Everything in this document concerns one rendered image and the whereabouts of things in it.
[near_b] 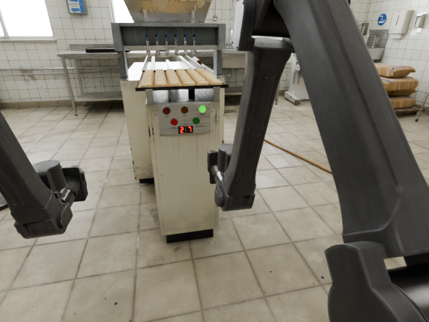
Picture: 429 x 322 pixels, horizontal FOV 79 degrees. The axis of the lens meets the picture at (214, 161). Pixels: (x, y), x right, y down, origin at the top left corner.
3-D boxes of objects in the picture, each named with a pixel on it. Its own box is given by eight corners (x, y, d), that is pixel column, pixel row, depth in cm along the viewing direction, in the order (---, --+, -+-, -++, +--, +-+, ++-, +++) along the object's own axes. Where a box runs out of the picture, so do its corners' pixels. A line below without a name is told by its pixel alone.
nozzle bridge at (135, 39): (124, 73, 200) (117, 24, 185) (216, 71, 213) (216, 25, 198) (119, 80, 171) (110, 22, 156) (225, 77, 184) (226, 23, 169)
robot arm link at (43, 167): (19, 238, 52) (65, 231, 53) (-5, 188, 47) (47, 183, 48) (44, 204, 63) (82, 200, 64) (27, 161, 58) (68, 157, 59)
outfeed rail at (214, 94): (179, 61, 292) (178, 55, 289) (181, 61, 293) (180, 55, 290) (213, 102, 116) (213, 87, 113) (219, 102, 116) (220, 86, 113)
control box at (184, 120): (159, 133, 121) (156, 103, 115) (209, 129, 125) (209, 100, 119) (159, 135, 118) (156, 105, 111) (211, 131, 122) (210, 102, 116)
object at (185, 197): (159, 186, 212) (147, 71, 173) (201, 181, 218) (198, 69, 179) (161, 248, 150) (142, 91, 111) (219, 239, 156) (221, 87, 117)
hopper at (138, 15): (128, 23, 184) (126, 1, 178) (205, 24, 195) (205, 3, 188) (124, 22, 159) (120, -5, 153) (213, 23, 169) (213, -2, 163)
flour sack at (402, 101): (380, 110, 378) (383, 100, 371) (358, 104, 414) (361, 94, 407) (417, 107, 396) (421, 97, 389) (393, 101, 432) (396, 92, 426)
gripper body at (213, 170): (230, 148, 74) (237, 159, 68) (230, 178, 79) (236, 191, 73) (207, 150, 73) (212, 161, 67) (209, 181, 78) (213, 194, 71)
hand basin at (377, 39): (392, 80, 458) (413, 9, 410) (374, 81, 451) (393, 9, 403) (354, 73, 545) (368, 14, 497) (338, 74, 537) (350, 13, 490)
